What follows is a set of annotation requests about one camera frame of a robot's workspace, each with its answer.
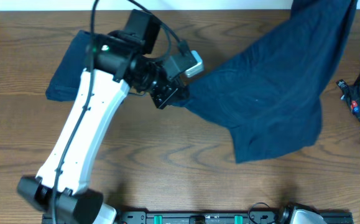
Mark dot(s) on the navy blue shorts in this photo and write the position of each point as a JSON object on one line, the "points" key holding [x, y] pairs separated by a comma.
{"points": [[268, 95]]}

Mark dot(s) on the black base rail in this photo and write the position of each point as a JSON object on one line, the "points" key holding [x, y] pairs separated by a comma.
{"points": [[186, 218]]}

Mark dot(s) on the folded navy shorts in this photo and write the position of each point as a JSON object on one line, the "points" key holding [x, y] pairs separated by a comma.
{"points": [[65, 82]]}

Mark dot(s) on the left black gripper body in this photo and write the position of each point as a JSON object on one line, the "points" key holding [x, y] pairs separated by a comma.
{"points": [[147, 79]]}

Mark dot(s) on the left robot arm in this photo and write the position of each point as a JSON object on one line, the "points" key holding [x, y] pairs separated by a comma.
{"points": [[116, 62]]}

